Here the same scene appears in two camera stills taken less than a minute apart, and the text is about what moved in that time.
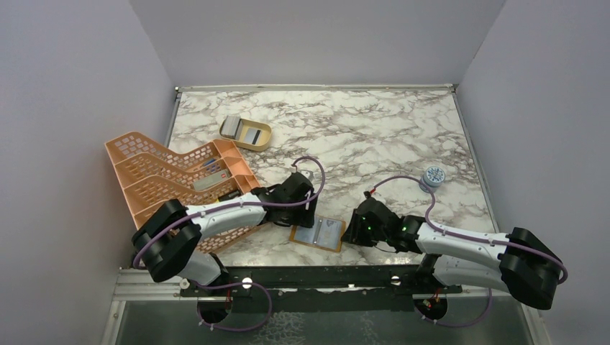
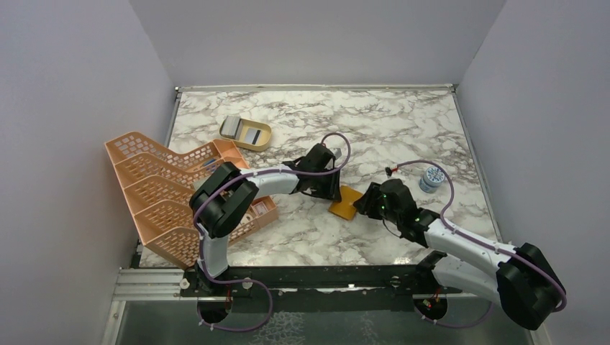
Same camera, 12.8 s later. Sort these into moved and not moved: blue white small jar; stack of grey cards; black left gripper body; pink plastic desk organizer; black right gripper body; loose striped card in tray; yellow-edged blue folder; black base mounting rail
Moved: black left gripper body; black right gripper body; yellow-edged blue folder
Not moved: black base mounting rail; stack of grey cards; pink plastic desk organizer; blue white small jar; loose striped card in tray
